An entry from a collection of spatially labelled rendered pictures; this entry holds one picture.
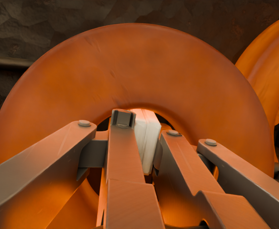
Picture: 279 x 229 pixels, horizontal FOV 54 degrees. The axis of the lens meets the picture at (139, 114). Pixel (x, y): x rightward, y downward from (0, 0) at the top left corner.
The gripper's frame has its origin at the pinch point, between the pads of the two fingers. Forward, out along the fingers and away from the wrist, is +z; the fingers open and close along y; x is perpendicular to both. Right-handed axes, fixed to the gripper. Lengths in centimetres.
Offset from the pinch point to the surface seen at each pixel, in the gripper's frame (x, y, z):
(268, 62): 5.8, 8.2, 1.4
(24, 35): 4.2, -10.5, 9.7
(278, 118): 0.5, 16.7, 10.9
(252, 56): 6.0, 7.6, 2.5
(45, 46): 3.6, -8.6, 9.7
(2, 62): 1.7, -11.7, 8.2
